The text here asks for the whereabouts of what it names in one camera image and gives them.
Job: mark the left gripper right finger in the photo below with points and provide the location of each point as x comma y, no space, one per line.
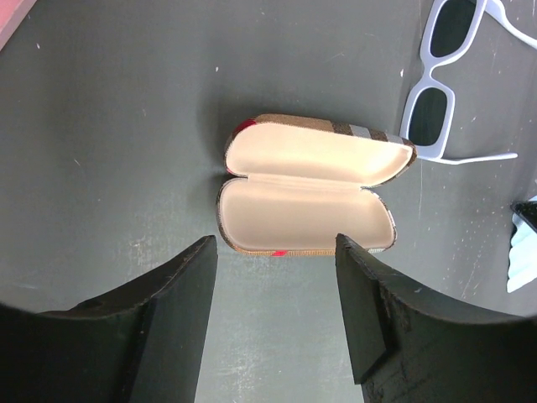
410,343

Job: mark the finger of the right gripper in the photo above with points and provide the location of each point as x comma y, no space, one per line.
524,214

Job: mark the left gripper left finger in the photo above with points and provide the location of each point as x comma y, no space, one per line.
140,342

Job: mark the light blue cleaning cloth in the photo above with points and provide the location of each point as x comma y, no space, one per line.
522,256

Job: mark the plaid glasses case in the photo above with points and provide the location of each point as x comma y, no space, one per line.
295,183

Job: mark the white sunglasses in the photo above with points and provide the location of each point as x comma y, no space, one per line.
449,33

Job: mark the pink tiered wooden shelf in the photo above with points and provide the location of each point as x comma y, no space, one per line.
12,14

